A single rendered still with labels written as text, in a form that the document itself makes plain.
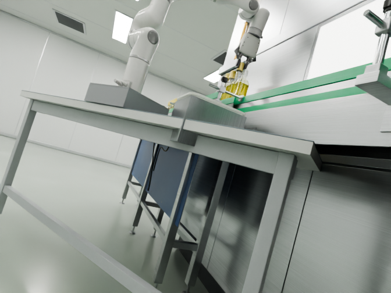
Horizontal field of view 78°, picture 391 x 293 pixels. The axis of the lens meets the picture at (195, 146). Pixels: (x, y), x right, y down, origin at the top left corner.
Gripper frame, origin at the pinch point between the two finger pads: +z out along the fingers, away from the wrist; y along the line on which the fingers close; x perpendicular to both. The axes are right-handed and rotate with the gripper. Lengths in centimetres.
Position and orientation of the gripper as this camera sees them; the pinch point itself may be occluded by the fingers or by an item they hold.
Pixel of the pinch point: (241, 65)
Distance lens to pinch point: 136.4
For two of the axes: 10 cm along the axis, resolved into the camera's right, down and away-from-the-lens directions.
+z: -3.6, 9.1, 1.8
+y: -8.9, -2.9, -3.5
